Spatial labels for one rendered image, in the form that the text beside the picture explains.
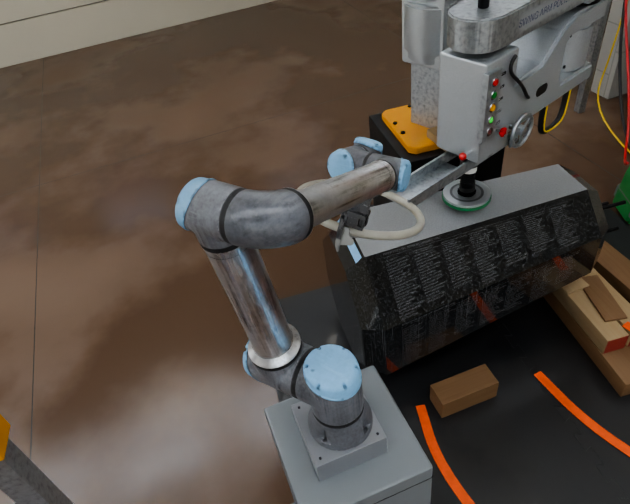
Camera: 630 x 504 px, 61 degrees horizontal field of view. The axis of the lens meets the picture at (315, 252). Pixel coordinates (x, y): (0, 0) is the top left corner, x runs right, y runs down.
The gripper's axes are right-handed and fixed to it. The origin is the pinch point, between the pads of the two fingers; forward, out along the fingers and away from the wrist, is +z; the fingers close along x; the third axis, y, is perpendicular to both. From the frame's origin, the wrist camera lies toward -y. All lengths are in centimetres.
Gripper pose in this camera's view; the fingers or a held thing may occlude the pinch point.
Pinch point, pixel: (338, 244)
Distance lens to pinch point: 179.5
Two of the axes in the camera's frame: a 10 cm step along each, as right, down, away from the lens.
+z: -1.8, 8.7, 4.5
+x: 3.2, -3.8, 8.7
